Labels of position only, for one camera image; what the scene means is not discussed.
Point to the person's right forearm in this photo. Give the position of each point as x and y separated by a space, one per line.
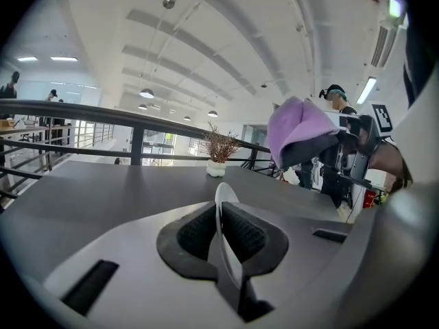
389 164

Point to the purple cloth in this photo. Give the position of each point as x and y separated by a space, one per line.
295 132

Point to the lit ceiling sign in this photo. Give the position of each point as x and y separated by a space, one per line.
395 7

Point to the ceiling air vent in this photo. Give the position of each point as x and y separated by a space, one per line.
381 46

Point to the ceiling tube light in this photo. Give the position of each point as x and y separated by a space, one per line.
366 89

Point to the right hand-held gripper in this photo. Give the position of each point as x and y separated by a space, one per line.
363 149

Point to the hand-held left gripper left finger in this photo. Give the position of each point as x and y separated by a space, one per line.
137 269

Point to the ceiling panel light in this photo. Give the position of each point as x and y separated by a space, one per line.
63 59
27 59

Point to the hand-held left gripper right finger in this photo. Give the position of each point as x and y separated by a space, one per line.
302 262

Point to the wooden desk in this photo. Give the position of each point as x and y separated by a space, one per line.
20 130

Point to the person's white shirt torso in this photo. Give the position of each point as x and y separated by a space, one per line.
420 142

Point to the red fire extinguisher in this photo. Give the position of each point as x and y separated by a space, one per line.
368 198

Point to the black metal railing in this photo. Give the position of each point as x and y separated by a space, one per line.
137 139

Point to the grey ceiling dome sensor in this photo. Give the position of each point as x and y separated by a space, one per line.
168 2

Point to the white plate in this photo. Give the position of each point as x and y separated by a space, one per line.
227 197

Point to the dried plant in white pot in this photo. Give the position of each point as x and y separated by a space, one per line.
217 147

